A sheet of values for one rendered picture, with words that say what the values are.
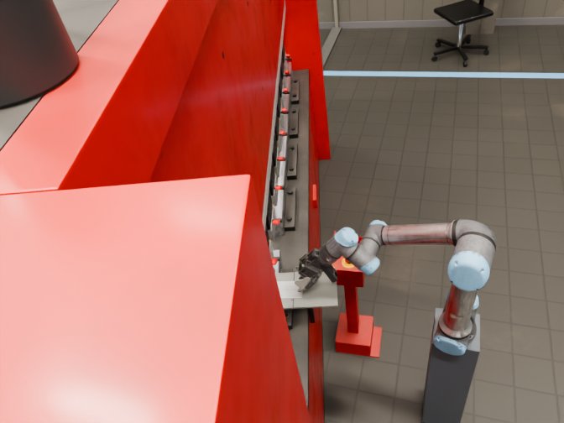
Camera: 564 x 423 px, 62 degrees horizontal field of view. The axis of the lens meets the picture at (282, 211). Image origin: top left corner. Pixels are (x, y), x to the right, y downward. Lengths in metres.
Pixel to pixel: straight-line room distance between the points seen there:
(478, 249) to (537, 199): 2.41
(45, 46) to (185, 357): 0.47
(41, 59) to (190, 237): 0.37
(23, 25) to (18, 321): 0.39
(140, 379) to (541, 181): 3.90
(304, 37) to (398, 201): 1.41
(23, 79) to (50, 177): 0.19
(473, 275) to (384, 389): 1.43
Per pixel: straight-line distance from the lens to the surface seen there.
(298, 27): 3.61
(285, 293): 1.96
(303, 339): 1.98
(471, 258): 1.53
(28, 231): 0.47
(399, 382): 2.87
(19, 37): 0.67
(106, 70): 0.70
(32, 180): 0.53
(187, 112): 0.97
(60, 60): 0.70
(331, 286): 1.96
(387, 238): 1.78
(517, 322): 3.18
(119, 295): 0.37
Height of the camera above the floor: 2.56
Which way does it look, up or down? 43 degrees down
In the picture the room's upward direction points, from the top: 11 degrees counter-clockwise
